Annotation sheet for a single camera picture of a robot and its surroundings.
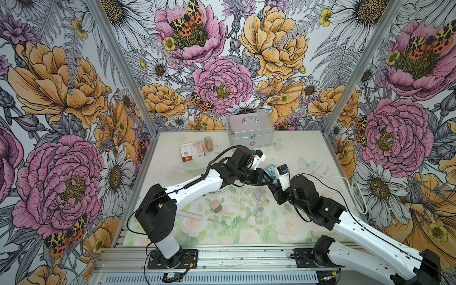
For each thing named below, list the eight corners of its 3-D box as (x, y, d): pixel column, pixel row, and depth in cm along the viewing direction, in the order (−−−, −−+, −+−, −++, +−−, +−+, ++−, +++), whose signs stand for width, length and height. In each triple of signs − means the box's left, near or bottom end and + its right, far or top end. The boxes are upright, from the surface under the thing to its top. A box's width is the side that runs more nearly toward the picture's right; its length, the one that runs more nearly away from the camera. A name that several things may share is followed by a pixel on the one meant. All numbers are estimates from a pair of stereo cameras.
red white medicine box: (182, 162, 106) (181, 159, 104) (180, 148, 113) (179, 145, 111) (205, 156, 109) (205, 153, 107) (202, 143, 116) (201, 140, 114)
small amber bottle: (208, 153, 112) (208, 150, 109) (203, 140, 119) (203, 137, 116) (215, 151, 113) (215, 148, 110) (210, 139, 120) (210, 135, 117)
